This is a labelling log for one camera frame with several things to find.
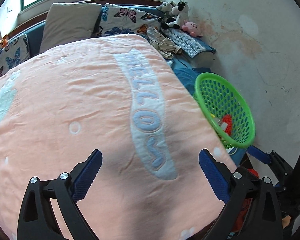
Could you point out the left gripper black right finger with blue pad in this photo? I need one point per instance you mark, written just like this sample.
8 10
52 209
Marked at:
263 219

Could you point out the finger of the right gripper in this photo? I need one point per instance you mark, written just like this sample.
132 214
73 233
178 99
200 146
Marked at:
259 154

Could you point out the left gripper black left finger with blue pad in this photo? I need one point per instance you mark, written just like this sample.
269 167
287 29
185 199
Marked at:
36 217

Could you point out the clear bottle yellow green label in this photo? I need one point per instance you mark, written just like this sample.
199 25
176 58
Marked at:
217 120

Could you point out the red foam fruit net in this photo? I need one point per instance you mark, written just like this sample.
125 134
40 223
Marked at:
226 124

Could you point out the red bag under table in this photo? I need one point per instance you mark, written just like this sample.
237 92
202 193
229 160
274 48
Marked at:
247 204

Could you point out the green plastic basket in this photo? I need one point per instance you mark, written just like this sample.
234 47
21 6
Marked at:
214 94

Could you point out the patterned blue cloth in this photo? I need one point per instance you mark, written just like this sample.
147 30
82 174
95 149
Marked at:
190 45

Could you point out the crumpled patterned cloth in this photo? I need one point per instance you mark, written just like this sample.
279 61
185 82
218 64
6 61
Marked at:
164 45

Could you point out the pink plush toy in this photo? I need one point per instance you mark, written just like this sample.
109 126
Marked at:
192 29

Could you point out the pink blanket table cover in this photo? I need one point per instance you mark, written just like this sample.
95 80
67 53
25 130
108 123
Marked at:
118 95

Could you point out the cow plush toy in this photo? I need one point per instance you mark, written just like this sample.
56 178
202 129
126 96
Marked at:
180 14

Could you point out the grey plush toy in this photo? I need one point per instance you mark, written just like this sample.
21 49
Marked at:
166 7

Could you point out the butterfly print pillow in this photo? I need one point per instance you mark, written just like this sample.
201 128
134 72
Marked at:
16 52
116 20

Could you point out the orange fox plush toy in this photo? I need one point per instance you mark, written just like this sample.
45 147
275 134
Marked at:
4 42

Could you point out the grey pillow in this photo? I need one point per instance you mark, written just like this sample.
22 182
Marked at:
69 22

